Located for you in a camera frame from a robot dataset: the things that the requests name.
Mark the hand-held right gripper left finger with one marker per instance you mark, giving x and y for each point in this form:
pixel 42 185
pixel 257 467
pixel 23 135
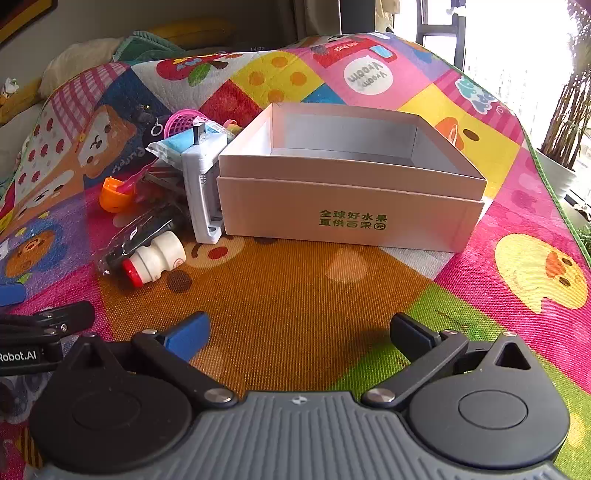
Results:
pixel 189 337

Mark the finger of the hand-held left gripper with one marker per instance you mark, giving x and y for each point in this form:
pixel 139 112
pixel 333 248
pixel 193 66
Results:
pixel 9 294
pixel 69 316

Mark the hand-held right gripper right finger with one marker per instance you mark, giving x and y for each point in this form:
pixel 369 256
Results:
pixel 411 337

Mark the small white bottle red cap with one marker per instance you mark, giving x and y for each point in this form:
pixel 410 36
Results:
pixel 157 256

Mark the black item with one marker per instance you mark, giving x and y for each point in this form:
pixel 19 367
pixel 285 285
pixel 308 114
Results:
pixel 138 230

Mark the orange toy cup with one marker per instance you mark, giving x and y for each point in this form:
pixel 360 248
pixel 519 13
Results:
pixel 113 198

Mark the white plastic device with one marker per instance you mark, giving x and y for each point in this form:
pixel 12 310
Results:
pixel 201 194

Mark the dark maroon packet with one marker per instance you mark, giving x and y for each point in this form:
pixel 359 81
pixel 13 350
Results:
pixel 161 180

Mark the beige cardboard box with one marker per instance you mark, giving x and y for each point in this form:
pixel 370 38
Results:
pixel 323 198

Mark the blue cotton pad packet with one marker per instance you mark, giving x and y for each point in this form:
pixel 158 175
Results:
pixel 173 145

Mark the black plush toy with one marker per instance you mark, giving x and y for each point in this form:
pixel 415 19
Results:
pixel 141 115

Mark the pink toy strainer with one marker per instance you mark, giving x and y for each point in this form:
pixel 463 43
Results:
pixel 180 122

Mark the colourful cartoon play mat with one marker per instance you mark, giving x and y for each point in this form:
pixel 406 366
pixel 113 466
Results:
pixel 300 300

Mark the yellow cushion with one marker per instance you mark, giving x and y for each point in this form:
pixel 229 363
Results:
pixel 21 108

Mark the small green plant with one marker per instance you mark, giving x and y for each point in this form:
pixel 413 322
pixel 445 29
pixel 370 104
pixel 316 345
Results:
pixel 582 244

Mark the small white figurine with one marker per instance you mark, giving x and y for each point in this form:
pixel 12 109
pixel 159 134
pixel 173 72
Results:
pixel 9 85

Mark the small pink yellow toy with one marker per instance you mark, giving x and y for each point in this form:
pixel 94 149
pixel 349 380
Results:
pixel 231 129

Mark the cream pillow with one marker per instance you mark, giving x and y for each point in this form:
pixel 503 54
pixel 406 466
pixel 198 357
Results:
pixel 74 60

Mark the potted palm plant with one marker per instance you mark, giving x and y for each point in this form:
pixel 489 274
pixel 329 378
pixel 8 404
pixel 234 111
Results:
pixel 565 120

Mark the green towel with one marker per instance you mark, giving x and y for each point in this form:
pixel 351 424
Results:
pixel 143 46

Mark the yellow pillow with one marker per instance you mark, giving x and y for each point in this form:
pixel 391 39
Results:
pixel 194 30

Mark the dark framed wall picture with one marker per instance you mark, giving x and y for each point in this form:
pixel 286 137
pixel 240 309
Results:
pixel 18 14

